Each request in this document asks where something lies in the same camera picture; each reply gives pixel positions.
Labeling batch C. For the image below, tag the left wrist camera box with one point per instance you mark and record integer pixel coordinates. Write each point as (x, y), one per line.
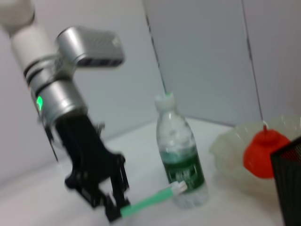
(94, 47)

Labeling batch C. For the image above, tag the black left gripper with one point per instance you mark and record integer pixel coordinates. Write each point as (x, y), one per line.
(89, 153)

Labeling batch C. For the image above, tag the clear bottle with green label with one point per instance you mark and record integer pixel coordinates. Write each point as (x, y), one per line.
(181, 153)

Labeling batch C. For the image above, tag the orange fruit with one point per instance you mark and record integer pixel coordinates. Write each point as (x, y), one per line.
(263, 155)

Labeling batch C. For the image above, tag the green glass fruit bowl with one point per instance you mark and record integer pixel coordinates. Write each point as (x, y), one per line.
(232, 153)

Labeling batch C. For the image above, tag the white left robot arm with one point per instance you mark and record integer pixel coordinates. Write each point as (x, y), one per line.
(30, 47)

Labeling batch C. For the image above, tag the black mesh pen holder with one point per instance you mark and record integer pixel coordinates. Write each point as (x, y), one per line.
(290, 179)

